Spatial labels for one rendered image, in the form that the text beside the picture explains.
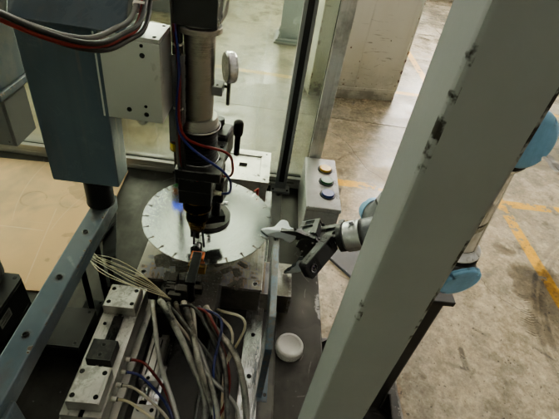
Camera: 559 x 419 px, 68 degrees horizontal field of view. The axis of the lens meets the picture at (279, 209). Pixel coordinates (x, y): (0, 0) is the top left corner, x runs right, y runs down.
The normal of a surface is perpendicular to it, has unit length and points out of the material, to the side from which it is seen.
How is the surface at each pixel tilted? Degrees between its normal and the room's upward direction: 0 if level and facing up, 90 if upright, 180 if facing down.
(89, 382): 0
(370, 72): 90
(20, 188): 0
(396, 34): 90
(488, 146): 90
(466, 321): 0
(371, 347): 90
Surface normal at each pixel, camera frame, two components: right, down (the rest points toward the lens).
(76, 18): 0.04, 0.15
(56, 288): 0.14, -0.76
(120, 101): -0.03, 0.64
